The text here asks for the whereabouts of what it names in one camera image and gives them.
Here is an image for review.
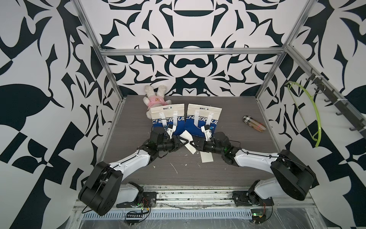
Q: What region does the white plush bunny pink shirt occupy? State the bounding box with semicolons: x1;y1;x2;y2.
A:
143;85;172;119

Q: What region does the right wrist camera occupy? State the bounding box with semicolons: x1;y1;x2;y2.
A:
201;125;214;141

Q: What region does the dark wall hook rack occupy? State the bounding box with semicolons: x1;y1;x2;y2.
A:
306;68;366;138

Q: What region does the black usb hub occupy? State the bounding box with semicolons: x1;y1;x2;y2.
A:
124;211;148;226

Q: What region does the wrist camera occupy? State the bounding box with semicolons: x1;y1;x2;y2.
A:
166;125;177;139
201;125;214;141

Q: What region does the blue white paper bag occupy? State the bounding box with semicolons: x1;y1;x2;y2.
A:
185;104;222;137
150;104;185;135

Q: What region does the white paper receipt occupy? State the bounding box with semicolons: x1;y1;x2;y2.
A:
179;130;196;155
200;151;214;163

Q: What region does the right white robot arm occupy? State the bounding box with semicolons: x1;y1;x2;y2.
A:
190;132;316;206

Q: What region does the green lit circuit board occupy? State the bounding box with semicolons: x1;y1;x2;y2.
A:
250;209;266;225

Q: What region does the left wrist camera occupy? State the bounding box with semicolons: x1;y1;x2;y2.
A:
166;125;177;139

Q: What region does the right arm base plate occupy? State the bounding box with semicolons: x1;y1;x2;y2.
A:
232;191;274;207

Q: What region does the green clothes hanger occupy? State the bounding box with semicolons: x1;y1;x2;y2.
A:
286;81;323;148

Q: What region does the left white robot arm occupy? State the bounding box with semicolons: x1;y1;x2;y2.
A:
78;127;189;216

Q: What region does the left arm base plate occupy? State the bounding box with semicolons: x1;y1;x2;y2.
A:
116;192;157;208

